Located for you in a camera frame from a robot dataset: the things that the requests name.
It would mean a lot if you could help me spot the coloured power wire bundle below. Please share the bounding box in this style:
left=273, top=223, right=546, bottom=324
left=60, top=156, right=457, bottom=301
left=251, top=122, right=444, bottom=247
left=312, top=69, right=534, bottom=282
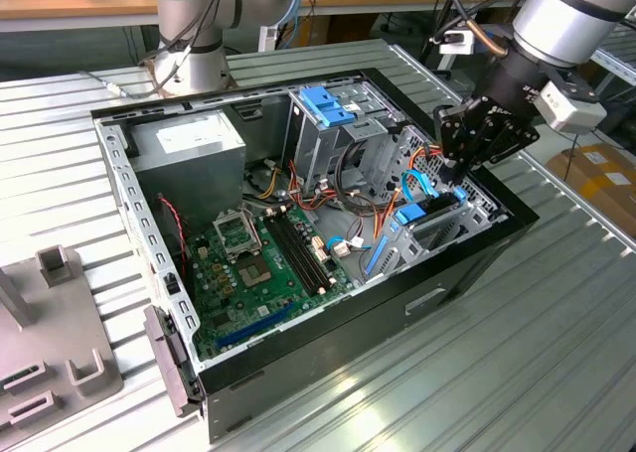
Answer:
left=245, top=157, right=349, bottom=214

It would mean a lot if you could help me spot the grey parts rack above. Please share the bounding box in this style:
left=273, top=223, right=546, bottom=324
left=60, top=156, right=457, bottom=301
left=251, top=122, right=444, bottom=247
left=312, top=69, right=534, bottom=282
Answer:
left=0, top=244, right=125, bottom=446

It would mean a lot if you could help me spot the metal socket cover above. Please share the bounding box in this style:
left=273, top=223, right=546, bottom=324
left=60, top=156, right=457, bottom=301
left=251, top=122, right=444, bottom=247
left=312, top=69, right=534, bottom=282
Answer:
left=212, top=209, right=263, bottom=265

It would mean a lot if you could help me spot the thin blue wire white plug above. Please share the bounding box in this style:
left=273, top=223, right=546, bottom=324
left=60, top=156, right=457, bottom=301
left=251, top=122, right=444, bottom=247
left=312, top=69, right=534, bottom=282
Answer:
left=325, top=233, right=375, bottom=259

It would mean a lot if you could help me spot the grey power supply unit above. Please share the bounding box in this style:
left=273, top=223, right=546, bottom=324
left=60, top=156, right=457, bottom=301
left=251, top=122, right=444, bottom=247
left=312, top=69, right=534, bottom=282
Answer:
left=126, top=108, right=248, bottom=232

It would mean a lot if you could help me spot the CPU socket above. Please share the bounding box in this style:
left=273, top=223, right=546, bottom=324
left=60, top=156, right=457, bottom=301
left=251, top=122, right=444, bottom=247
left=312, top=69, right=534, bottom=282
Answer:
left=233, top=253, right=275, bottom=290

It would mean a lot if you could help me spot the black wire bundle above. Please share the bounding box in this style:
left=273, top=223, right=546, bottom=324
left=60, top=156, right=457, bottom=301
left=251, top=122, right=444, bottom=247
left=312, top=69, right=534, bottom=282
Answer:
left=333, top=138, right=398, bottom=220

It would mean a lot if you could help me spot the brown square base plate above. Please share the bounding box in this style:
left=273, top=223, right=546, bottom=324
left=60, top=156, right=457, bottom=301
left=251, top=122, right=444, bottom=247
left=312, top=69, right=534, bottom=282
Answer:
left=142, top=58, right=236, bottom=99

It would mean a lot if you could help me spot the black open PC case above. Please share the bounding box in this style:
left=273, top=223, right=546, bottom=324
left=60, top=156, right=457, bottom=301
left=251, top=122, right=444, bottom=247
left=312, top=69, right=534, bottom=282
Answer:
left=88, top=67, right=541, bottom=446

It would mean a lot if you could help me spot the hard disk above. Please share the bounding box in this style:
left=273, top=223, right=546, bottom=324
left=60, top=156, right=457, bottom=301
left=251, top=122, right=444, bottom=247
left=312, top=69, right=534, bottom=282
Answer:
left=365, top=187, right=469, bottom=278

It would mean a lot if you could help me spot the metal slat side table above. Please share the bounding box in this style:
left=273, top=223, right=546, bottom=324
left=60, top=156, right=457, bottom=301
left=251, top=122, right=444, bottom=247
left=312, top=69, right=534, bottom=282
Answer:
left=588, top=22, right=636, bottom=120

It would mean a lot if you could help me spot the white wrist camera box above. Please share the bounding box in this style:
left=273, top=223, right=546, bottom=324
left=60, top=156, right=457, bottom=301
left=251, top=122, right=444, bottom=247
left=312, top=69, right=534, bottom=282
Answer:
left=538, top=80, right=608, bottom=134

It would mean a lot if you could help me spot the brown cardboard box with labels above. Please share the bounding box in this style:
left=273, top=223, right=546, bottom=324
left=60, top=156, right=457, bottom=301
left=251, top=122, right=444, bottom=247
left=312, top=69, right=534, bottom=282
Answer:
left=545, top=142, right=636, bottom=234

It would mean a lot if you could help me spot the red black twisted wire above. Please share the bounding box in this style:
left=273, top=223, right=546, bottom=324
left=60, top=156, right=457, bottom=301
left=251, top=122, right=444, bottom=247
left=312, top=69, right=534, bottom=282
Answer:
left=157, top=196, right=191, bottom=280

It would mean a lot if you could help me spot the black RAM slot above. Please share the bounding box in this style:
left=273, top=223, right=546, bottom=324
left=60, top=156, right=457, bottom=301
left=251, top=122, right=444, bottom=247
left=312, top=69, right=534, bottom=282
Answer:
left=275, top=209, right=334, bottom=290
left=261, top=214, right=322, bottom=298

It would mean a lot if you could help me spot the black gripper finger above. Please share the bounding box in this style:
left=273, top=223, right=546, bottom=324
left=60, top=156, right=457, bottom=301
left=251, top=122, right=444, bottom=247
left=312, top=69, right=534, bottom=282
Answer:
left=432, top=101, right=487, bottom=185
left=459, top=107, right=542, bottom=185

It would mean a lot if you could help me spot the grey plastic case latch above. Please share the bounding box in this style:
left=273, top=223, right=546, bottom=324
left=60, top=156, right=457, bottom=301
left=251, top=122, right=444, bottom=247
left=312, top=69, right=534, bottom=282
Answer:
left=142, top=304, right=206, bottom=419

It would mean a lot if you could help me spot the blue expansion slot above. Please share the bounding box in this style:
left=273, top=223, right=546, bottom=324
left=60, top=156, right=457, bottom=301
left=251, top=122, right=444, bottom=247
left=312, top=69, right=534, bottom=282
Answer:
left=217, top=300, right=295, bottom=350

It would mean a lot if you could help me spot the green motherboard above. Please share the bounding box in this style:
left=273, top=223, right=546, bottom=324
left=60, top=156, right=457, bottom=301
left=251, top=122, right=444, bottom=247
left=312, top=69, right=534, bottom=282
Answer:
left=186, top=204, right=357, bottom=362

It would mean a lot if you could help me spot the grey metal disk bay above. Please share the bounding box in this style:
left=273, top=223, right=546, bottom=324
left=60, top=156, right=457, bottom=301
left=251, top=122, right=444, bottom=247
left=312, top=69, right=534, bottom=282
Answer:
left=360, top=123, right=511, bottom=284

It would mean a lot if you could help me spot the blue data wire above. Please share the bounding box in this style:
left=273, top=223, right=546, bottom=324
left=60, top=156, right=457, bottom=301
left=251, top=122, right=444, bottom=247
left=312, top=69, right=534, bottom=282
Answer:
left=400, top=168, right=441, bottom=201

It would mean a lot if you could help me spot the green RAM stick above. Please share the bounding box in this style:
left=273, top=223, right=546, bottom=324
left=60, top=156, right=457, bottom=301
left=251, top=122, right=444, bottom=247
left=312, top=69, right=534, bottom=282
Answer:
left=0, top=366, right=39, bottom=391

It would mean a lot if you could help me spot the blue plastic drive latch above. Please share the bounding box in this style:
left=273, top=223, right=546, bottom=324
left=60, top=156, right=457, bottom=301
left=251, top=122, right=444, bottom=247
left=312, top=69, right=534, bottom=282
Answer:
left=299, top=86, right=359, bottom=129

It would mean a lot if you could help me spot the orange power wire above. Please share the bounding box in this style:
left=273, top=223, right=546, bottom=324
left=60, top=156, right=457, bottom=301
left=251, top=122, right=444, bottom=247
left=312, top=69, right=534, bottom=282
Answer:
left=372, top=143, right=448, bottom=242

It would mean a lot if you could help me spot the grey metal drive cage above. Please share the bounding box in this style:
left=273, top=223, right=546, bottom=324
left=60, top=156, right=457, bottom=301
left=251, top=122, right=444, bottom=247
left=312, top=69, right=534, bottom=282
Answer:
left=282, top=79, right=406, bottom=200

